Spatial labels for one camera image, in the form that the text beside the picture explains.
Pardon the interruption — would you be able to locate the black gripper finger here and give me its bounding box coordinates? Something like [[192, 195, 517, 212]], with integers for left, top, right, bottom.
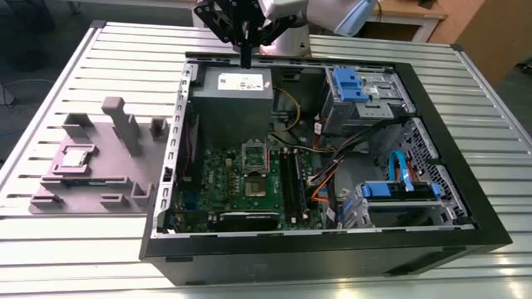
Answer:
[[193, 0, 247, 69], [245, 14, 297, 69]]

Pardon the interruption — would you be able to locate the metal socket cover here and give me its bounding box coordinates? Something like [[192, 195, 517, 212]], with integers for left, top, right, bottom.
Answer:
[[241, 138, 271, 176]]

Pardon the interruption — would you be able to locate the silver CPU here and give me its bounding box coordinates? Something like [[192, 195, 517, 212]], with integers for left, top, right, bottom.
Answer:
[[61, 149, 89, 166]]

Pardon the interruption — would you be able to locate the blue drive bay latch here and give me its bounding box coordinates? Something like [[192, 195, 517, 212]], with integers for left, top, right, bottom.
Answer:
[[335, 67, 371, 103]]

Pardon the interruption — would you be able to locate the grey power supply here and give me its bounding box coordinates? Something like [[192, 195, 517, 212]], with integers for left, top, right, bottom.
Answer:
[[189, 65, 276, 141]]

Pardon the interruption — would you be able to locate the wooden desk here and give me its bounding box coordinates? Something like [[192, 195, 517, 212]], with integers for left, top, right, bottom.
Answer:
[[361, 0, 449, 43]]

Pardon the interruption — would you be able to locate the grey metal drive cage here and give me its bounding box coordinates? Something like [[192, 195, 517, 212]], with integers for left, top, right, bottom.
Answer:
[[323, 64, 417, 135]]

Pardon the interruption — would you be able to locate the black chair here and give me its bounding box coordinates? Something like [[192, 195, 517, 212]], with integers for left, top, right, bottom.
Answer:
[[0, 0, 57, 72]]

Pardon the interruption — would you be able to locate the black RAM slot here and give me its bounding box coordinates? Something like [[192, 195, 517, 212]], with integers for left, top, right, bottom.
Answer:
[[279, 147, 292, 218]]

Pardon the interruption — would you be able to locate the grey parts rack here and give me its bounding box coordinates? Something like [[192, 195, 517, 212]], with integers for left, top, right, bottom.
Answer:
[[28, 96, 171, 215]]

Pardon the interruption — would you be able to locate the wooden cabinet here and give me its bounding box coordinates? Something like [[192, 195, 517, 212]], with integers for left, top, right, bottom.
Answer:
[[427, 0, 532, 90]]

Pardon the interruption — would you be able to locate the hard disk in blue carrier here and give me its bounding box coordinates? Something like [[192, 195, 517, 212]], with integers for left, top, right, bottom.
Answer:
[[359, 182, 443, 201]]

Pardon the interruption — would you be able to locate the green motherboard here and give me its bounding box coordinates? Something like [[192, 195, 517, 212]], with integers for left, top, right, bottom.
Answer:
[[171, 141, 333, 233]]

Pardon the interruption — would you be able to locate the green RAM stick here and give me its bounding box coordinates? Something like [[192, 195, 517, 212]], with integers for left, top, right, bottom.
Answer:
[[61, 178, 109, 187]]

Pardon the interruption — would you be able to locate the black graphics card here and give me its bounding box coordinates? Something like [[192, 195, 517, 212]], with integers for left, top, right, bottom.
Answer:
[[216, 211, 281, 232]]

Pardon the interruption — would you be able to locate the grey metal disk bay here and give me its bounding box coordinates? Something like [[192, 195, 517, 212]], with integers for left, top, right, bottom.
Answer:
[[355, 182, 469, 229]]

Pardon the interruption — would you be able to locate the black PC case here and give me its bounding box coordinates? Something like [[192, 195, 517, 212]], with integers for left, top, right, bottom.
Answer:
[[137, 51, 513, 286]]

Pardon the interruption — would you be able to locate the yellow wire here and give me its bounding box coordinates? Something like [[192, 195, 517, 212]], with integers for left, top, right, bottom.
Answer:
[[268, 86, 303, 135]]

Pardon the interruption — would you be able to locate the red black twisted wire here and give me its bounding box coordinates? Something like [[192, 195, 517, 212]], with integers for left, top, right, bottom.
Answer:
[[184, 107, 196, 175]]

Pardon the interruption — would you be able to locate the black sleeved cable bundle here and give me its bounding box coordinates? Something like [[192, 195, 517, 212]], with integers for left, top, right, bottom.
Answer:
[[309, 117, 416, 187]]

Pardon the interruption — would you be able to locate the orange wire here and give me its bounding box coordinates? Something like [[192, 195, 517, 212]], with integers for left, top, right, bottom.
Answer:
[[311, 161, 347, 204]]

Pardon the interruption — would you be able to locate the blue flat wire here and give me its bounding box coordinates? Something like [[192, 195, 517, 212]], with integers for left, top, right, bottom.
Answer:
[[388, 149, 416, 192]]

